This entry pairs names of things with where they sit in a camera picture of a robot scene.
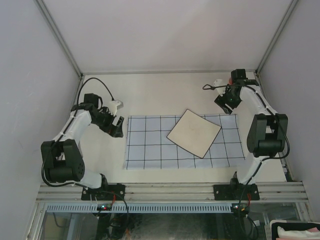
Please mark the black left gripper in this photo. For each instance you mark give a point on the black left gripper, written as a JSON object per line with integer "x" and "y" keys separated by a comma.
{"x": 115, "y": 131}

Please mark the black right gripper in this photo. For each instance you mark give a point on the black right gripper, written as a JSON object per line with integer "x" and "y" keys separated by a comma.
{"x": 220, "y": 101}

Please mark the light blue checked placemat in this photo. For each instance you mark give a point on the light blue checked placemat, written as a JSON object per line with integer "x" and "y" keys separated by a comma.
{"x": 147, "y": 145}

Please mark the white square plate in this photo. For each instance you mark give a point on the white square plate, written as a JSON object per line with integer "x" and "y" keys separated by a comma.
{"x": 194, "y": 134}

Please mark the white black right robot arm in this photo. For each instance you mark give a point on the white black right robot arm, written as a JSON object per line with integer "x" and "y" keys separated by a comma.
{"x": 267, "y": 135}

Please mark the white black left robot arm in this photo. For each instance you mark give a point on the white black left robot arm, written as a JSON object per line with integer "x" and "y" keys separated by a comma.
{"x": 62, "y": 158}

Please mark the white bin with cloths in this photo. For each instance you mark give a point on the white bin with cloths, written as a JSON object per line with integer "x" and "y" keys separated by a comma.
{"x": 292, "y": 230}

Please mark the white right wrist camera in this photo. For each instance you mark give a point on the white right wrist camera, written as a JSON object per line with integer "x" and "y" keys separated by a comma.
{"x": 220, "y": 86}

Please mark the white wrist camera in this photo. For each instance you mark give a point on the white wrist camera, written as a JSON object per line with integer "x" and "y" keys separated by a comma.
{"x": 114, "y": 106}
{"x": 220, "y": 86}

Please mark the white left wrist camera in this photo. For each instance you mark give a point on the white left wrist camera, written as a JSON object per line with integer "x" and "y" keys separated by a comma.
{"x": 114, "y": 106}

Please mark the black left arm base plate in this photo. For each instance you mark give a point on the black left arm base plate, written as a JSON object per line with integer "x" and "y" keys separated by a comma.
{"x": 113, "y": 191}

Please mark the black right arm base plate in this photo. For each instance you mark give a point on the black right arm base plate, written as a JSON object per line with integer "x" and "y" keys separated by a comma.
{"x": 226, "y": 192}

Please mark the aluminium front rail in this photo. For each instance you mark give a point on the aluminium front rail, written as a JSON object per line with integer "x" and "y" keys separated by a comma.
{"x": 269, "y": 192}

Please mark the blue slotted cable duct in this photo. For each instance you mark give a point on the blue slotted cable duct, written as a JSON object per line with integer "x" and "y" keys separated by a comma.
{"x": 140, "y": 208}

